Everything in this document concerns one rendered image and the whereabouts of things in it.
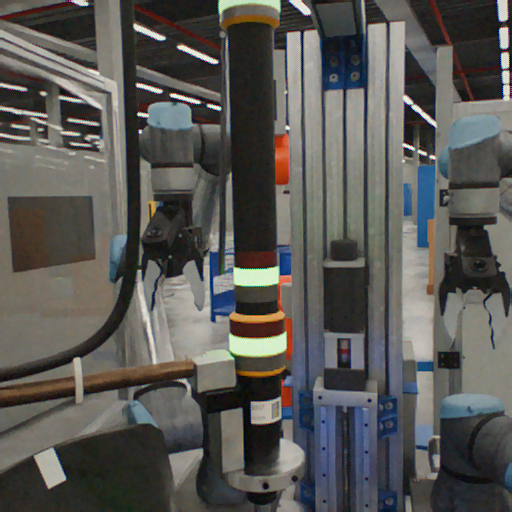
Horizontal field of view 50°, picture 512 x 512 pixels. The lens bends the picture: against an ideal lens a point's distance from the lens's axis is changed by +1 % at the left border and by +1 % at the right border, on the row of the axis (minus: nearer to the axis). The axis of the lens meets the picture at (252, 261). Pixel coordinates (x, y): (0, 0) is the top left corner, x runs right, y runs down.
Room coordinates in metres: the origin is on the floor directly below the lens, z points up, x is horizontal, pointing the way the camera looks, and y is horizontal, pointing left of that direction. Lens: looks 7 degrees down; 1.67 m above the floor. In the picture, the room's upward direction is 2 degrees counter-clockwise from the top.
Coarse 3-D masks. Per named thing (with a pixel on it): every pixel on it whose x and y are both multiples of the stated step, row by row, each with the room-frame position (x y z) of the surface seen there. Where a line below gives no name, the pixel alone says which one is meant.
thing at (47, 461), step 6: (48, 450) 0.48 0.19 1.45; (36, 456) 0.47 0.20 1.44; (42, 456) 0.47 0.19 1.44; (48, 456) 0.48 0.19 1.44; (54, 456) 0.48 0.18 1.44; (42, 462) 0.47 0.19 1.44; (48, 462) 0.47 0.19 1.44; (54, 462) 0.47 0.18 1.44; (42, 468) 0.47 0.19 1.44; (48, 468) 0.47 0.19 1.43; (54, 468) 0.47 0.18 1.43; (60, 468) 0.47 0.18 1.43; (48, 474) 0.47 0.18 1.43; (54, 474) 0.47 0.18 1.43; (60, 474) 0.47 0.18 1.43; (48, 480) 0.46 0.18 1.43; (54, 480) 0.46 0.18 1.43; (60, 480) 0.47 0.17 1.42; (48, 486) 0.46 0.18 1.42
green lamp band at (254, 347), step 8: (280, 336) 0.41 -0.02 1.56; (232, 344) 0.41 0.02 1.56; (240, 344) 0.40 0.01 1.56; (248, 344) 0.40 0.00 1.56; (256, 344) 0.40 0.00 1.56; (264, 344) 0.40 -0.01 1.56; (272, 344) 0.40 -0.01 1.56; (280, 344) 0.41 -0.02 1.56; (240, 352) 0.40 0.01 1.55; (248, 352) 0.40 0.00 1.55; (256, 352) 0.40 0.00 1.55; (264, 352) 0.40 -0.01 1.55; (272, 352) 0.40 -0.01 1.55
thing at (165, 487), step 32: (64, 448) 0.49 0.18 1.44; (96, 448) 0.50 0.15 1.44; (128, 448) 0.51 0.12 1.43; (160, 448) 0.53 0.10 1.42; (0, 480) 0.45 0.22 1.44; (32, 480) 0.46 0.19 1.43; (64, 480) 0.47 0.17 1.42; (96, 480) 0.48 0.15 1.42; (128, 480) 0.49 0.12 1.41; (160, 480) 0.50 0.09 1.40
